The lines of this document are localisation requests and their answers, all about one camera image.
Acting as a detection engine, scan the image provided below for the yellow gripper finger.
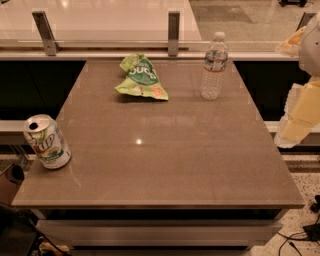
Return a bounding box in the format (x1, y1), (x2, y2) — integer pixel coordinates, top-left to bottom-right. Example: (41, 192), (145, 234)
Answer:
(275, 26), (306, 56)
(274, 77), (320, 148)

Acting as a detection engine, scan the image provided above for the clear plastic water bottle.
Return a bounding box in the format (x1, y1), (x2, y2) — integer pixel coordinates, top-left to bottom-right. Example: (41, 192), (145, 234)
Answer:
(200, 32), (228, 100)

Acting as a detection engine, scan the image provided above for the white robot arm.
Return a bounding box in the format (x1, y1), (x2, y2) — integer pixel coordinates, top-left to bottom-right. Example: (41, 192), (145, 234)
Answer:
(274, 12), (320, 148)

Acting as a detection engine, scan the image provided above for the white green 7up can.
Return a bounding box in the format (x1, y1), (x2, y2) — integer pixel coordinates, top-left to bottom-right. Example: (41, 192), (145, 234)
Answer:
(23, 114), (71, 169)

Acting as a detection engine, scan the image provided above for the green chip bag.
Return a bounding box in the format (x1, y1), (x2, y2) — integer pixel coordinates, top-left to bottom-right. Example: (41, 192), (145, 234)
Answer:
(115, 54), (169, 101)

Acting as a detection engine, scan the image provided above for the grey table drawer front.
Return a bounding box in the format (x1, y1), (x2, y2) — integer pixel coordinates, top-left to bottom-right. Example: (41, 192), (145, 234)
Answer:
(37, 220), (282, 247)

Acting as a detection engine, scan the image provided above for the dark object at left floor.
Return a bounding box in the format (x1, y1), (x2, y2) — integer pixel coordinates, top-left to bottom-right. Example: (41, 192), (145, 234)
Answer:
(0, 163), (71, 256)

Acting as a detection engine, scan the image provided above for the right metal railing bracket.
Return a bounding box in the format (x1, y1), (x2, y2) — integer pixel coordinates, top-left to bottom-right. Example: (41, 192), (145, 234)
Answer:
(296, 12), (316, 30)

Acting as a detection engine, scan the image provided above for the metal railing bracket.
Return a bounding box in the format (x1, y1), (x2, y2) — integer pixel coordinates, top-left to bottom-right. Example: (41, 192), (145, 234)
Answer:
(168, 11), (180, 57)
(32, 11), (59, 56)
(296, 12), (316, 30)

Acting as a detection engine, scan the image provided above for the black power adapter with cable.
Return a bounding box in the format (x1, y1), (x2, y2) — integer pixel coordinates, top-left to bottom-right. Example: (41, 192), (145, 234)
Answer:
(276, 194), (320, 256)

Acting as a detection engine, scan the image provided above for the middle metal railing bracket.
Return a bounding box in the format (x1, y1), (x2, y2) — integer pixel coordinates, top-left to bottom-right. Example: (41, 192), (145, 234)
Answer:
(168, 11), (180, 57)

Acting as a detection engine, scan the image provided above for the left metal railing bracket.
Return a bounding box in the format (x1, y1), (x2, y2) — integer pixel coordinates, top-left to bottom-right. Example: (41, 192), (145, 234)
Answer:
(32, 11), (59, 56)

